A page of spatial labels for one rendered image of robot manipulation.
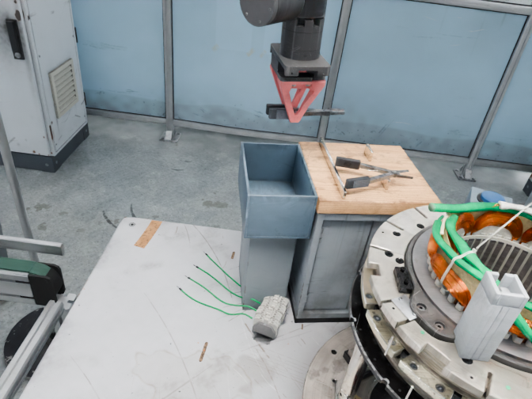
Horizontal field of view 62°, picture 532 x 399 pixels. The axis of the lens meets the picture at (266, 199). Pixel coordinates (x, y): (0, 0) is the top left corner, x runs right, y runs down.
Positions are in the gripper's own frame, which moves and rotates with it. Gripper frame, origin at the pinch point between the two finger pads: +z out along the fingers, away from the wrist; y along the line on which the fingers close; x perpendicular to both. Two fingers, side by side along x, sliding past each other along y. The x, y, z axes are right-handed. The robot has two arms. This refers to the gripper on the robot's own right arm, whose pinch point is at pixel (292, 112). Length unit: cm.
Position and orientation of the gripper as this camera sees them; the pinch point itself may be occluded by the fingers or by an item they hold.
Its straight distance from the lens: 69.9
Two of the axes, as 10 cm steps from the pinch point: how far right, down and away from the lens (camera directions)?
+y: 2.0, 5.9, -7.8
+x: 9.8, -0.6, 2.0
